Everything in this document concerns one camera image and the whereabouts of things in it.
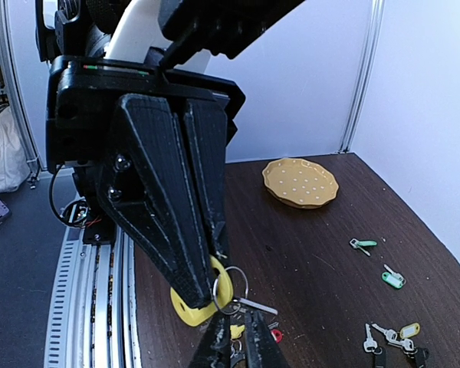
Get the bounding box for yellow dotted plate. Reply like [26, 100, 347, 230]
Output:
[261, 158, 339, 209]

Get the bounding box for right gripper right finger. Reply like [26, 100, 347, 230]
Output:
[245, 310, 290, 368]

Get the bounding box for keys with yellow tag cluster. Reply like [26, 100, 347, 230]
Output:
[363, 323, 429, 367]

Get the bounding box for yellow tag on ring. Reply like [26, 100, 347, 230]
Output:
[230, 324, 245, 340]

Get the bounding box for left aluminium frame post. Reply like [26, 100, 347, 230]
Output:
[338, 0, 385, 154]

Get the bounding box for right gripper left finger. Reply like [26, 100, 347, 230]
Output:
[189, 312, 231, 368]

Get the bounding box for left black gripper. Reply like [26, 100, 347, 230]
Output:
[45, 55, 245, 308]

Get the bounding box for key with dark green tag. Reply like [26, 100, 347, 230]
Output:
[349, 238, 378, 257]

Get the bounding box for key with yellow tag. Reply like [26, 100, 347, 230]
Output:
[169, 255, 279, 327]

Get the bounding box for key with light green tag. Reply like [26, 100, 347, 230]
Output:
[381, 264, 406, 290]

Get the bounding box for red tag on ring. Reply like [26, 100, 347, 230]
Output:
[271, 329, 284, 343]

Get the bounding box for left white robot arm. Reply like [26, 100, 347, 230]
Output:
[35, 1, 298, 308]

